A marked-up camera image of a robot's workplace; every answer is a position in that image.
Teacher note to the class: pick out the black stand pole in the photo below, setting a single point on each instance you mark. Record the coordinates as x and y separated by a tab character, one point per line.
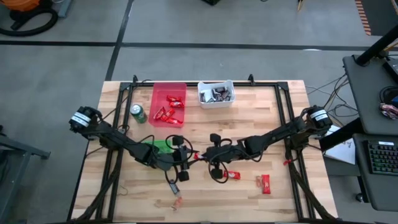
376	46

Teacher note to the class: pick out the red and white KitKat bar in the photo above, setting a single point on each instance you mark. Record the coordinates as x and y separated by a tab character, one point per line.
197	156

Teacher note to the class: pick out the wooden stick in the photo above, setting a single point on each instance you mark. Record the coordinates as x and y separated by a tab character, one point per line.
300	4

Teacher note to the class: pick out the black floor mat orange edge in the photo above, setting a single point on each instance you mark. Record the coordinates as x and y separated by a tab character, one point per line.
382	15

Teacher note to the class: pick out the white paper sheet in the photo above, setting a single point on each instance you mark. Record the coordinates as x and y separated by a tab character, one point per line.
343	154

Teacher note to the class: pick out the black headphones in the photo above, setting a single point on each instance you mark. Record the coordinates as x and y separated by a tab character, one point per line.
383	91

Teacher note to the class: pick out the black laptop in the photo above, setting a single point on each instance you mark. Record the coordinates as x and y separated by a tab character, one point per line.
393	70

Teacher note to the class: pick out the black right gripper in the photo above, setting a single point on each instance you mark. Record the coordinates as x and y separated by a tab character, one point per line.
224	154

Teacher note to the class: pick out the black aluminium table frame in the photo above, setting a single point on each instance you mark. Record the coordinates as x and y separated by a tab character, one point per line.
192	84

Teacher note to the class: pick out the green soda can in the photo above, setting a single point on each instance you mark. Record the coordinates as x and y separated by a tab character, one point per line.
138	113

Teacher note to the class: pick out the orange shop vacuum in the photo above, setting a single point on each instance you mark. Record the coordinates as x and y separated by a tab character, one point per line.
31	32
18	4

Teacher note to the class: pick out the grey metal desk frame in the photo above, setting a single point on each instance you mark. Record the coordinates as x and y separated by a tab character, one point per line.
64	7

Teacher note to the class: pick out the black caster wheel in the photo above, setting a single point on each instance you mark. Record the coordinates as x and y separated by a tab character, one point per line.
360	198

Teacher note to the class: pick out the dark grey desk top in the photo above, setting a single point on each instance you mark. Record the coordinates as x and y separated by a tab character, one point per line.
379	193
363	93

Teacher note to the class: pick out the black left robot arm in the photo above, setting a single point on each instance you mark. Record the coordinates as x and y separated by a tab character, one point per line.
118	141

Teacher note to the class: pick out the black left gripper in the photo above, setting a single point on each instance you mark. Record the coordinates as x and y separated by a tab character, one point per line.
182	158

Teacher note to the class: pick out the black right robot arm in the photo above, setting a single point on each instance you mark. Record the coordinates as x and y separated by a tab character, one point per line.
273	135

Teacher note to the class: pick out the green plastic mesh basket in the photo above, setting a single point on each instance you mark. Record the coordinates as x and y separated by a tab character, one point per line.
160	145

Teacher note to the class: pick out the pink-red translucent plastic basket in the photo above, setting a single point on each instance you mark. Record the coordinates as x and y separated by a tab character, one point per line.
158	93

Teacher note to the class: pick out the grey metal table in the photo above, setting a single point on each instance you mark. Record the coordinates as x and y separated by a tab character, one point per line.
18	147

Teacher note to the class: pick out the black diagonal desk leg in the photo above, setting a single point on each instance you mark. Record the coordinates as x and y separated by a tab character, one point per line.
342	134

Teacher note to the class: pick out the white plastic basket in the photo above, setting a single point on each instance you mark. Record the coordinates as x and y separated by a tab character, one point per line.
216	105

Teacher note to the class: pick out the pink patterned cloth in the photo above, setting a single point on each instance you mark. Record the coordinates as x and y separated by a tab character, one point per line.
388	111

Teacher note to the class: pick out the black backlit keyboard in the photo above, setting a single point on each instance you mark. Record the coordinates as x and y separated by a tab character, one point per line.
384	157

